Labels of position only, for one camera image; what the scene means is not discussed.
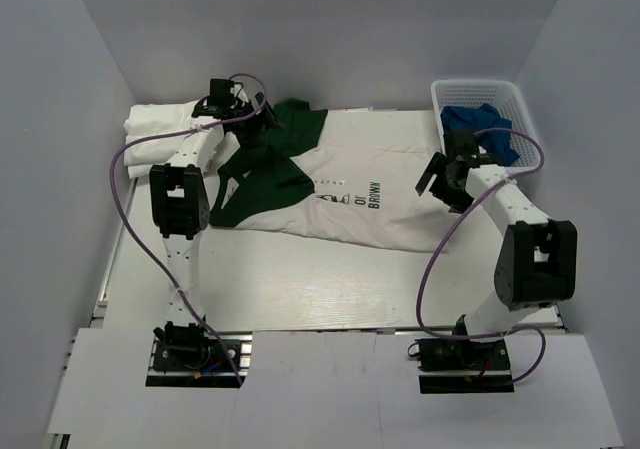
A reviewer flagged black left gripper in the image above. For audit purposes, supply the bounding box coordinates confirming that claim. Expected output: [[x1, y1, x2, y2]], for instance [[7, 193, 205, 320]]
[[231, 92, 286, 150]]

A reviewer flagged white green raglan t-shirt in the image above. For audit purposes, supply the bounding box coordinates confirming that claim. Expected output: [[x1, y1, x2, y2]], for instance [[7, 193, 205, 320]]
[[209, 101, 452, 253]]

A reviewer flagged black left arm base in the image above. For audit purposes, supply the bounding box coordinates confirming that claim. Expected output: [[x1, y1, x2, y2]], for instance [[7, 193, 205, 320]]
[[145, 322, 252, 389]]

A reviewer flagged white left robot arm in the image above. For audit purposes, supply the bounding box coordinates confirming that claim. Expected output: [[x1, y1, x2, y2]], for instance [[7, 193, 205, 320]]
[[149, 73, 279, 326]]

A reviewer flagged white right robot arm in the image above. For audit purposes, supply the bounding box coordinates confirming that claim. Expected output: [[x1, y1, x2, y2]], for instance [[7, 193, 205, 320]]
[[415, 129, 578, 368]]

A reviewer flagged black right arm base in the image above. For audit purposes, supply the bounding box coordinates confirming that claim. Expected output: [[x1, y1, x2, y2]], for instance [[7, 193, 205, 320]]
[[407, 315, 515, 395]]

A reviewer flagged folded white t-shirt stack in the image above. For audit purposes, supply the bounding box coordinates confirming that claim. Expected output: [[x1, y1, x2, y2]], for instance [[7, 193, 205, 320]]
[[124, 101, 240, 179]]

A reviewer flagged blue crumpled t-shirt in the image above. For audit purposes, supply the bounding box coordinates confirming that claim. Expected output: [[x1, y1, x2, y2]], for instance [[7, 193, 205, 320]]
[[440, 104, 519, 166]]

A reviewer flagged white plastic basket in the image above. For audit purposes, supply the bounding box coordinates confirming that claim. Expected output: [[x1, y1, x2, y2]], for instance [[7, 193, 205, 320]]
[[429, 79, 545, 182]]

